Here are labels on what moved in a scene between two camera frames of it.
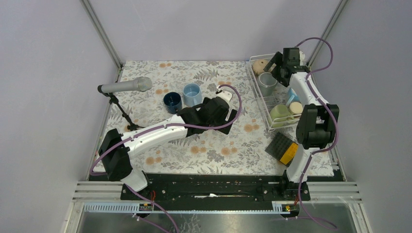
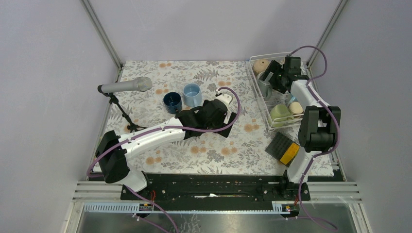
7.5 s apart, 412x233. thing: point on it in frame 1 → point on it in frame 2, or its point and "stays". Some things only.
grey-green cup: (267, 82) stays
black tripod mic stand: (113, 100) stays
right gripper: (276, 59) → (274, 67)
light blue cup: (192, 94) stays
